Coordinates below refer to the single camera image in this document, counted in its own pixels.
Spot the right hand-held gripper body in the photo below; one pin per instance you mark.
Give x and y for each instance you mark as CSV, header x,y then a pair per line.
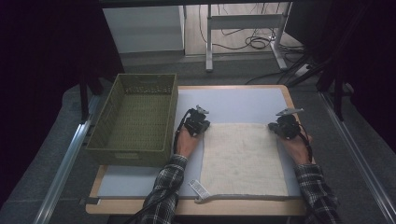
x,y
289,123

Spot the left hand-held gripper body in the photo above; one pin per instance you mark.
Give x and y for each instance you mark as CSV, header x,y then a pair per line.
x,y
194,119

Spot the cream towel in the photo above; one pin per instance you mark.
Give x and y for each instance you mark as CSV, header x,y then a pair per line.
x,y
243,161

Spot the green woven basket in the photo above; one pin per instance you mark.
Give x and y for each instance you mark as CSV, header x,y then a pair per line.
x,y
134,124

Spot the person's left hand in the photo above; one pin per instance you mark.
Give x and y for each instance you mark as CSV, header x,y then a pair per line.
x,y
185,144

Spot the person's right hand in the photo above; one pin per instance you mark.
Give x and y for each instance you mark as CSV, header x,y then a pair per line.
x,y
297,149

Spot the white table mat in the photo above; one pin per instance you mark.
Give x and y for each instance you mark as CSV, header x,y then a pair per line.
x,y
236,104

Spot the white power strip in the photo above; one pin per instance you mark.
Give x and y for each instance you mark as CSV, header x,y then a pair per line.
x,y
302,70

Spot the dark metal stand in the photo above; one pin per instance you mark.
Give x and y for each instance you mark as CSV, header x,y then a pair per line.
x,y
84,99
338,93

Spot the dark curtain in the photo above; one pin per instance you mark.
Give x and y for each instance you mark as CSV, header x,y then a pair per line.
x,y
46,77
367,62

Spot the white cabinet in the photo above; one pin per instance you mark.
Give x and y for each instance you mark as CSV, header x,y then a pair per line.
x,y
143,28

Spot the black tape strip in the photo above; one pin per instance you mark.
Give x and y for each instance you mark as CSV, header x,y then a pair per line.
x,y
90,200

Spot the aluminium rail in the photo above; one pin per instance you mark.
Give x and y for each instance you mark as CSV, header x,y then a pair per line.
x,y
62,171
358,155

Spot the grey metal desk frame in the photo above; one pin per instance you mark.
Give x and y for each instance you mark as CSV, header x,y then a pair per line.
x,y
243,21

